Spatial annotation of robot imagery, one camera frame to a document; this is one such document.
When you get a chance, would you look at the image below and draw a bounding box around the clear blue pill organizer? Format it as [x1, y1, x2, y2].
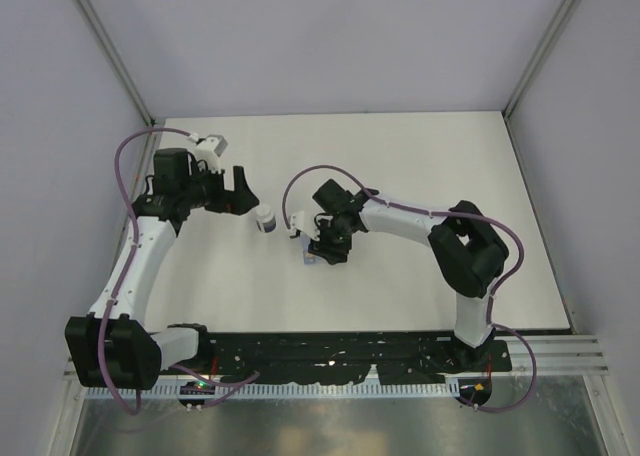
[302, 249, 316, 265]

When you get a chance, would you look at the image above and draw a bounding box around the left aluminium frame post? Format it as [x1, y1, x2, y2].
[72, 0, 156, 126]

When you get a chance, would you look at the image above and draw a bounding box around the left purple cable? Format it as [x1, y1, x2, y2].
[97, 128, 201, 417]

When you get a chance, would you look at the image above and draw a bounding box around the slotted grey cable duct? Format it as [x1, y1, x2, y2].
[149, 380, 461, 400]

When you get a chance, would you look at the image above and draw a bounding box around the white vitamin pill bottle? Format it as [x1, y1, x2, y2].
[254, 204, 277, 233]

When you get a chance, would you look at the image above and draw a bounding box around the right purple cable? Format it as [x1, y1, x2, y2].
[282, 164, 539, 417]

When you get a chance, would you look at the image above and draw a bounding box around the right aluminium frame post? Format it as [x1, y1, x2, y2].
[502, 0, 582, 121]

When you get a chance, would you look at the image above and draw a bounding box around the purple cable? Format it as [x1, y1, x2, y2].
[282, 164, 539, 417]
[97, 128, 201, 417]

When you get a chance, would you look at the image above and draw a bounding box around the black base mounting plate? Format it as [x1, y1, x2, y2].
[180, 331, 512, 386]

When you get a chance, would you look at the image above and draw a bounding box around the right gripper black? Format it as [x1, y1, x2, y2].
[308, 218, 352, 265]

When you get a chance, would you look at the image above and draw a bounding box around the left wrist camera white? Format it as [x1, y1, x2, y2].
[193, 135, 228, 173]

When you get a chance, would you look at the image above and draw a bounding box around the aluminium frame post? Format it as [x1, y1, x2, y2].
[72, 0, 156, 126]
[502, 0, 582, 121]

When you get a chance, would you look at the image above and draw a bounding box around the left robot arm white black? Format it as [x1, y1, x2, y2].
[64, 148, 260, 390]

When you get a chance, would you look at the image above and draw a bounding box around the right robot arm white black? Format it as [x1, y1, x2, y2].
[308, 179, 509, 370]

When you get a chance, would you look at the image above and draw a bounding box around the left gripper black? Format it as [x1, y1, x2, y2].
[180, 161, 258, 215]

